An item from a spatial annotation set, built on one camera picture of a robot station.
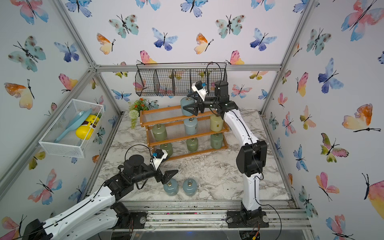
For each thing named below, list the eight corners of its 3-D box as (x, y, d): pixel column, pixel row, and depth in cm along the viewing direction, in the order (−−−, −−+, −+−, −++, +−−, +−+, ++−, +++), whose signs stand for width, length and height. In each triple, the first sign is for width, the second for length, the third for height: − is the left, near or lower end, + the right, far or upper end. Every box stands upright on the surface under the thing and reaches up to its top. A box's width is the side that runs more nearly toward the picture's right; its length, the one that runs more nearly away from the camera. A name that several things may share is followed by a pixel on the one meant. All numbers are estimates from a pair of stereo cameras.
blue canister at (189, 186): (183, 196, 83) (182, 191, 77) (184, 184, 87) (183, 178, 81) (196, 196, 83) (196, 191, 77) (196, 184, 87) (196, 178, 81)
